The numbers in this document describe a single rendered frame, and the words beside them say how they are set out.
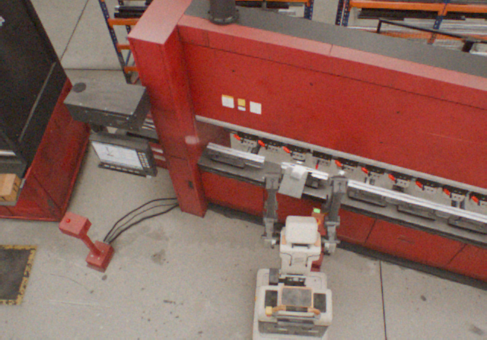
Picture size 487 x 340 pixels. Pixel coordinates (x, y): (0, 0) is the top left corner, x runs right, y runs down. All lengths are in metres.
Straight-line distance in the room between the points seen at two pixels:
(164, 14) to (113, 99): 0.64
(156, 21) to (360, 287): 2.94
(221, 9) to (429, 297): 3.15
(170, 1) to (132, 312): 2.74
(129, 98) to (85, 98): 0.30
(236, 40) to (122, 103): 0.83
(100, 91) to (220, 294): 2.19
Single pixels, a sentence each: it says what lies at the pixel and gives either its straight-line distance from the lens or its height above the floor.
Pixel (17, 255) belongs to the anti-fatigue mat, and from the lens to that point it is 4.99.
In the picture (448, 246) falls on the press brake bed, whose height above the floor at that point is 0.66.
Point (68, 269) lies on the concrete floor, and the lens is 4.72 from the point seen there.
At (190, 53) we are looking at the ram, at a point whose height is 2.05.
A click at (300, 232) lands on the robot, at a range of 3.01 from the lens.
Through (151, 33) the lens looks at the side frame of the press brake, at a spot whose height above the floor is 2.30.
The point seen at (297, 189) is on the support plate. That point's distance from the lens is 3.57.
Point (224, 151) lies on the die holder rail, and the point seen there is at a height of 0.97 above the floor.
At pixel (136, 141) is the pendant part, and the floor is 1.57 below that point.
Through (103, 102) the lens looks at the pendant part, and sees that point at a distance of 3.02.
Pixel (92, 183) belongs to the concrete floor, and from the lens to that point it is 5.09.
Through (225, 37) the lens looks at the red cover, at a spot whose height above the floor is 2.27.
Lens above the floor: 4.08
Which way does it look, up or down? 56 degrees down
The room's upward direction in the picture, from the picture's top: 3 degrees counter-clockwise
